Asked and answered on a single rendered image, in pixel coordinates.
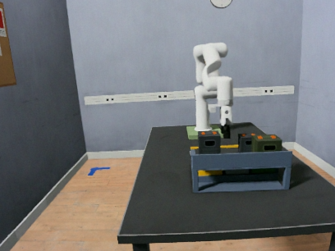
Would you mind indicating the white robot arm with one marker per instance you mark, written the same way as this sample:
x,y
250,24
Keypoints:
x,y
220,87

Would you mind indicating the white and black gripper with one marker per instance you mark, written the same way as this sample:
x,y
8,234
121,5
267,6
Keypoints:
x,y
226,118

